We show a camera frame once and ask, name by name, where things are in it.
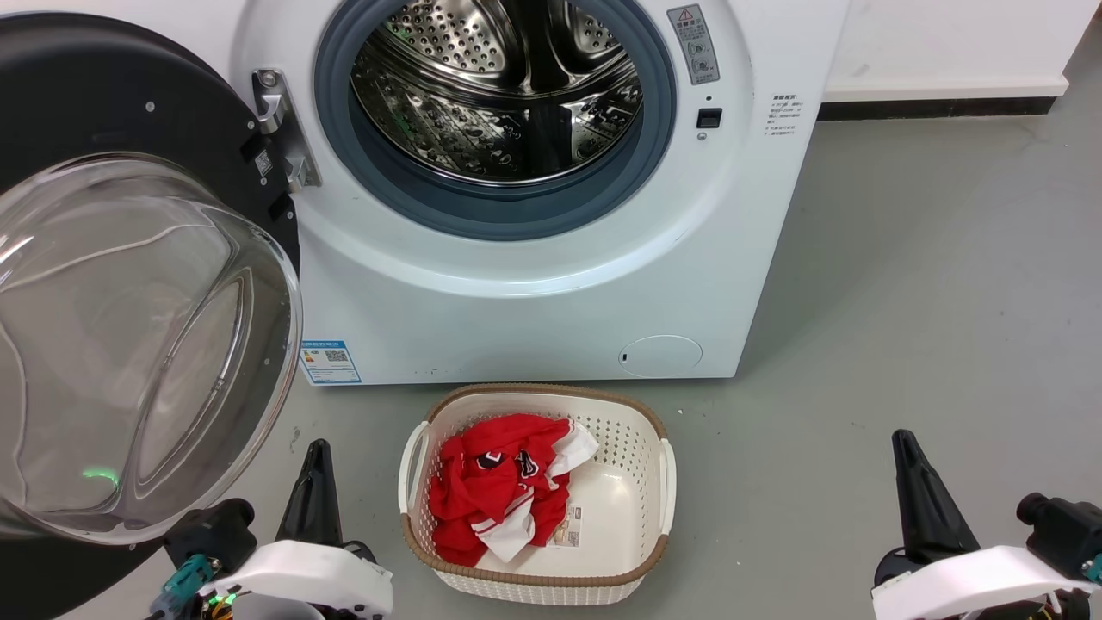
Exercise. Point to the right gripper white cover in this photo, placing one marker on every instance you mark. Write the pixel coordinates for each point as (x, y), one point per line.
(973, 585)

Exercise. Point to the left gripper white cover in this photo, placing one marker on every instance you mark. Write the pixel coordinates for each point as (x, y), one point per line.
(301, 573)

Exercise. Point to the black round washer door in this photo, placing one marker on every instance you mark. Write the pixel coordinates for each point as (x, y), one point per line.
(129, 344)

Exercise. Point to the white front-load washing machine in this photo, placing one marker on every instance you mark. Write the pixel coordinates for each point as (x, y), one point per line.
(516, 301)

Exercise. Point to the metal door hinge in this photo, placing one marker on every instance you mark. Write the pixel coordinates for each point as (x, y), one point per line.
(282, 129)

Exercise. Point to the black door latch socket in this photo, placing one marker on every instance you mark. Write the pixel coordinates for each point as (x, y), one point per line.
(708, 118)

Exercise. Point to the blue energy label sticker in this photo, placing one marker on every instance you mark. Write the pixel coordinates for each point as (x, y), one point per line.
(330, 362)

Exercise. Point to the red and white garment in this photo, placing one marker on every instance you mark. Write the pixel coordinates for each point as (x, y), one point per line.
(482, 495)

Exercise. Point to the paper label with barcode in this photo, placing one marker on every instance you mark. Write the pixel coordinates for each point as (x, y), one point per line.
(568, 527)

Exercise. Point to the white plastic laundry basket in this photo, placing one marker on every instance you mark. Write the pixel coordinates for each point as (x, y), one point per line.
(616, 517)

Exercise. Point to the round white filter cover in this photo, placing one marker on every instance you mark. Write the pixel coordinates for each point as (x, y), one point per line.
(661, 356)

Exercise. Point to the small black text sticker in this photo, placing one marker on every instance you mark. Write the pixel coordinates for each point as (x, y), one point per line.
(783, 114)

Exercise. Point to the perforated steel washer drum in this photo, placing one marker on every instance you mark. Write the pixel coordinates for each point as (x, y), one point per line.
(499, 95)

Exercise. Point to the grey warning sticker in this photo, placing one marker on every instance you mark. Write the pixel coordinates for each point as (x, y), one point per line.
(694, 43)

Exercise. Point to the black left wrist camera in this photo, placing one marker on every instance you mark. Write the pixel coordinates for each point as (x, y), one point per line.
(211, 534)

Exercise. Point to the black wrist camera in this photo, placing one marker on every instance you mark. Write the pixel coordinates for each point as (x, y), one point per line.
(1063, 530)
(211, 534)

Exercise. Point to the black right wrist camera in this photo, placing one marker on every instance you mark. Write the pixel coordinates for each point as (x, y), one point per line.
(1063, 530)

